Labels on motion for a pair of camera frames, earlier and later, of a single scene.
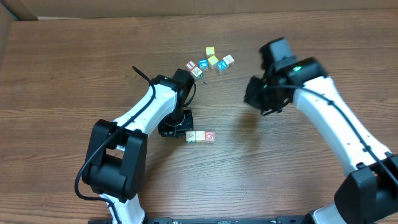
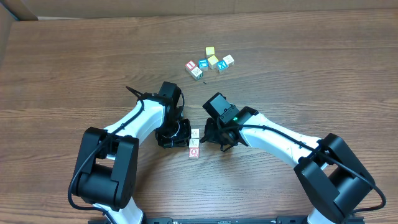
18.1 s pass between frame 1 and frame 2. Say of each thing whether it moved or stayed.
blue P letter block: moved
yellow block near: stayed
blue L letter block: stayed
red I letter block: stayed
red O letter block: moved
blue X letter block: stayed
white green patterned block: stayed
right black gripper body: moved
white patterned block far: stayed
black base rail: stayed
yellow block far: stayed
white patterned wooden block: moved
